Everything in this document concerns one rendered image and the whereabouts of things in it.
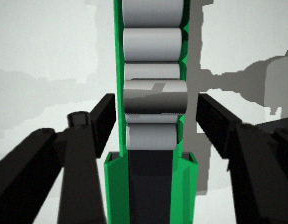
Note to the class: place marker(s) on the black open-top tray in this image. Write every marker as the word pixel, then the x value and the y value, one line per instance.
pixel 269 127

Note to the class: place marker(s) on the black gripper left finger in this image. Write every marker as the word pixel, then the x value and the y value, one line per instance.
pixel 26 180

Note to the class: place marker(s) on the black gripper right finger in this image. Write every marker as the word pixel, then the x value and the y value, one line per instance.
pixel 259 184

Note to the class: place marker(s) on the grey steel cylinder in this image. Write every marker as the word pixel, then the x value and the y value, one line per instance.
pixel 151 71
pixel 155 97
pixel 151 118
pixel 152 13
pixel 155 44
pixel 151 136

